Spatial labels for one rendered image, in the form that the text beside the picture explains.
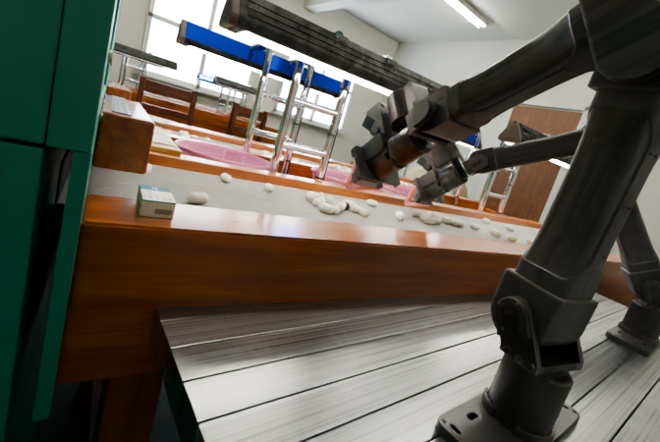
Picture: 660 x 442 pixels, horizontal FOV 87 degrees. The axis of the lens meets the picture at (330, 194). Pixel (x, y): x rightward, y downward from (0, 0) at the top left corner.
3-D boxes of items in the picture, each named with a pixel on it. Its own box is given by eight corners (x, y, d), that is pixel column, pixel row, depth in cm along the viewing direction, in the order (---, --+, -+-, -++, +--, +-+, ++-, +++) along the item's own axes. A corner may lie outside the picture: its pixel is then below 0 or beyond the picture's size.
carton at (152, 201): (173, 219, 40) (176, 202, 40) (138, 216, 39) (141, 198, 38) (166, 202, 45) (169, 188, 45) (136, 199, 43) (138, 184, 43)
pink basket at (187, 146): (277, 193, 111) (285, 165, 109) (233, 204, 85) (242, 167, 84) (206, 169, 117) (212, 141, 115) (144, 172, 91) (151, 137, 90)
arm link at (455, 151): (422, 147, 91) (466, 123, 86) (429, 150, 98) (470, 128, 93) (444, 188, 89) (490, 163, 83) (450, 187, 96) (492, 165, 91)
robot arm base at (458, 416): (459, 355, 32) (536, 414, 27) (542, 326, 45) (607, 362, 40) (430, 426, 34) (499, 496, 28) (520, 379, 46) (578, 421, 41)
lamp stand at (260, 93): (287, 188, 125) (321, 61, 117) (233, 179, 114) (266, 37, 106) (268, 174, 140) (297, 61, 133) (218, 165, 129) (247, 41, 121)
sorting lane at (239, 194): (614, 261, 145) (616, 256, 145) (82, 220, 44) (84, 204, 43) (541, 234, 169) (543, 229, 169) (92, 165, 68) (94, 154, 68)
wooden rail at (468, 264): (634, 307, 137) (655, 265, 134) (53, 387, 36) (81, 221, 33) (600, 292, 147) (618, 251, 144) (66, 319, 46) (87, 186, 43)
